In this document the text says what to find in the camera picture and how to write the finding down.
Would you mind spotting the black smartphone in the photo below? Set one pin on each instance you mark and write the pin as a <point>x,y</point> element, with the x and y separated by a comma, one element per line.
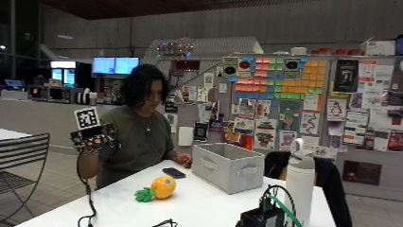
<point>172,172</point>

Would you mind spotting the white marker cube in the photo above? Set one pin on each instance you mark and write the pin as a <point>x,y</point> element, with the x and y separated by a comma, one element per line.
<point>86,118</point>

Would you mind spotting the the person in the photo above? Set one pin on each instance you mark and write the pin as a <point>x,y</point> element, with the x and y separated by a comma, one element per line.
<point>134,148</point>

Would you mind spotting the grey fabric storage bin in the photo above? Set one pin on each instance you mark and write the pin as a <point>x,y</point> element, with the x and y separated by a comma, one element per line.
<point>228,167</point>

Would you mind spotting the orange pineapple toy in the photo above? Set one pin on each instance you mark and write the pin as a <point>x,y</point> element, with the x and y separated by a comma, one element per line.
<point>158,188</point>

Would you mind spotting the grey service counter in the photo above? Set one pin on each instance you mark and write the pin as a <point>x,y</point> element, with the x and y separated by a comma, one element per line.
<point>41,116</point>

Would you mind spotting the black metal slatted chair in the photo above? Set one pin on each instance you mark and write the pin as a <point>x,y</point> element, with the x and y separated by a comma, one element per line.
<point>19,170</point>

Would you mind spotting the white side table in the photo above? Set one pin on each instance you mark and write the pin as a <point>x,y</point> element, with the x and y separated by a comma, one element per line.
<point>10,134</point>

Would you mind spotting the lit drinks fridge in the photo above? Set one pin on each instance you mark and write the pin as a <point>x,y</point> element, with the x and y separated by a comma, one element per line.
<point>62,74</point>

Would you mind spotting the black electronics box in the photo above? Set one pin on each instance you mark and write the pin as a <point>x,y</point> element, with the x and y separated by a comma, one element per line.
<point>262,218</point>

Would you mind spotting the white water bottle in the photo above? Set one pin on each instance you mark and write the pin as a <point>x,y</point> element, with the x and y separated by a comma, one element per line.
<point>299,183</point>

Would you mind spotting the grey notice board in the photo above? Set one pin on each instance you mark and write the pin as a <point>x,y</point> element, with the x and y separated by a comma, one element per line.
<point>293,104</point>

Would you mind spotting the cluster of coloured sticky notes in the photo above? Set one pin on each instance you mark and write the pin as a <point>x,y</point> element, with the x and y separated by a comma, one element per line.
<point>279,78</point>

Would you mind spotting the dark low poster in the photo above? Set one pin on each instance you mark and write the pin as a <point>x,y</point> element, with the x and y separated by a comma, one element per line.
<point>361,172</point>

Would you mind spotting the group of paper posters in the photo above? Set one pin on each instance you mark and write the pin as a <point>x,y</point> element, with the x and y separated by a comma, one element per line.
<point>356,116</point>

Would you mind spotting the white bowl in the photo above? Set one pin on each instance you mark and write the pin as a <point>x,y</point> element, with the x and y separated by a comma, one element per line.
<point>297,50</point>

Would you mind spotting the black framed poster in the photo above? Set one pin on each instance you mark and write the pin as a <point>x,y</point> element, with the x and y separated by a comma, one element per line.
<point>344,76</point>

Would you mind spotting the red bowl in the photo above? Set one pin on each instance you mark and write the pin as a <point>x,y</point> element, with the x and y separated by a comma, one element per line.
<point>341,51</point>
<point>323,50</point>
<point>355,51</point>

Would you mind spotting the white box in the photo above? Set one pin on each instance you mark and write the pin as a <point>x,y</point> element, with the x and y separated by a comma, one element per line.
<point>379,47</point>

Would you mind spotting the blue wall screen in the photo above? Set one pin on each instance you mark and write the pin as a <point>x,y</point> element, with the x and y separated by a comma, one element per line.
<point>126,65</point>
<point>103,65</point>

